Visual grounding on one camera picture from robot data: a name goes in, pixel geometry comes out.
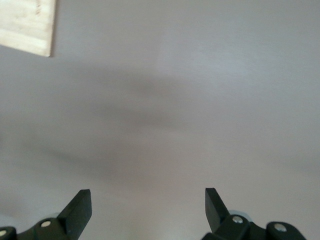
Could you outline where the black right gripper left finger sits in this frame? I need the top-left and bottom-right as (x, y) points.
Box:
(0, 189), (93, 240)

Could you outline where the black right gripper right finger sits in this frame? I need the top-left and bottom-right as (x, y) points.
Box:
(201, 187), (307, 240)

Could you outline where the bamboo cutting board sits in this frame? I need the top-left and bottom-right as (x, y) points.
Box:
(0, 0), (57, 58)

